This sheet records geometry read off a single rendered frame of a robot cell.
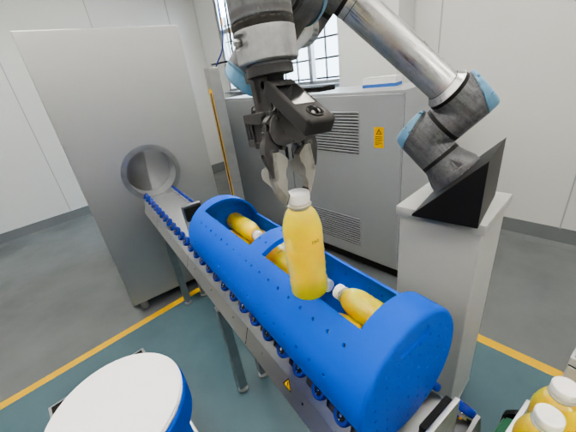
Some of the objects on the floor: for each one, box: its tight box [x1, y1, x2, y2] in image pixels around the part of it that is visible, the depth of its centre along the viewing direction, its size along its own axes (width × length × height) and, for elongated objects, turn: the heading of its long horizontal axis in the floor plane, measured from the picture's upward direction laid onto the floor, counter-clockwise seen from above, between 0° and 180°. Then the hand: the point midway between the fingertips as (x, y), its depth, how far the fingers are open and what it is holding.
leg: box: [214, 306, 249, 393], centre depth 163 cm, size 6×6×63 cm
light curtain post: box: [204, 67, 245, 201], centre depth 193 cm, size 6×6×170 cm
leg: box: [163, 238, 192, 305], centre depth 238 cm, size 6×6×63 cm
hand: (297, 195), depth 50 cm, fingers closed on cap, 4 cm apart
